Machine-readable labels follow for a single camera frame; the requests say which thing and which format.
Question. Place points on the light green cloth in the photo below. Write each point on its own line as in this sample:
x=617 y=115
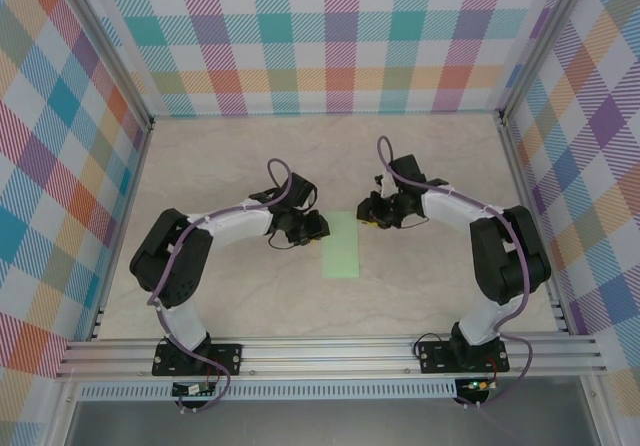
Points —
x=342 y=251

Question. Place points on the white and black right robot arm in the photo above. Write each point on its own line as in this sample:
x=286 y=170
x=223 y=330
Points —
x=450 y=211

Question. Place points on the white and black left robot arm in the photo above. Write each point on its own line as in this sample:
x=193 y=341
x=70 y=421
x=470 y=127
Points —
x=235 y=223

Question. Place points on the grey metal shelf plate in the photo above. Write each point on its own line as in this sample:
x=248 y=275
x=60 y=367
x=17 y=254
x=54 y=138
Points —
x=325 y=423

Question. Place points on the small left circuit board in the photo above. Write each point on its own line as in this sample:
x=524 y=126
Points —
x=192 y=390

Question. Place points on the small circuit board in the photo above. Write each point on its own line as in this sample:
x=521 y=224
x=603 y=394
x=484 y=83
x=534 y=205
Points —
x=192 y=390
x=477 y=385

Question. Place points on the small right circuit board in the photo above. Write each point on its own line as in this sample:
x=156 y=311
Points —
x=477 y=385

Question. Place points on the aluminium mounting rail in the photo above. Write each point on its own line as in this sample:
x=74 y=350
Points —
x=325 y=356

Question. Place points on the aluminium side rail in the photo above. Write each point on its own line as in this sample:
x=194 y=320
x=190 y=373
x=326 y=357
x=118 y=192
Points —
x=522 y=186
x=140 y=158

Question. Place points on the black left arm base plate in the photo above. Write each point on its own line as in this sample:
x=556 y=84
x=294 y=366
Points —
x=225 y=356

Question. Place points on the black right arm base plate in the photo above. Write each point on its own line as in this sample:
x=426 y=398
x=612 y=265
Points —
x=435 y=356

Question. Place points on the aluminium frame post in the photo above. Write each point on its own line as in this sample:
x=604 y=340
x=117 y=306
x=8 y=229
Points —
x=105 y=46
x=540 y=41

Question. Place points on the aluminium frame leg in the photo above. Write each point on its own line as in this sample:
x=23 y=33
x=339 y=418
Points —
x=62 y=416
x=595 y=411

